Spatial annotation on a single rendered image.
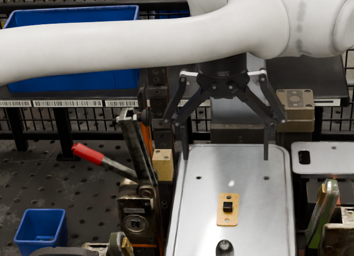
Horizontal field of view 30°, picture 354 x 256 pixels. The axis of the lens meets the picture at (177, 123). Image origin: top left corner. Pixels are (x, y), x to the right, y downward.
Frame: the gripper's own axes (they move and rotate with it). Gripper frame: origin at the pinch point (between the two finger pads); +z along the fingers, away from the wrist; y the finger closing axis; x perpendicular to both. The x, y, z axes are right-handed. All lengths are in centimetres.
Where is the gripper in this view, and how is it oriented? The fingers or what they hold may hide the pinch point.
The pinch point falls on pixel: (225, 149)
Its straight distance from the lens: 112.7
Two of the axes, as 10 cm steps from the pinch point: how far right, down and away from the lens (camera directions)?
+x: 1.0, -5.9, 8.0
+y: 9.9, 0.0, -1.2
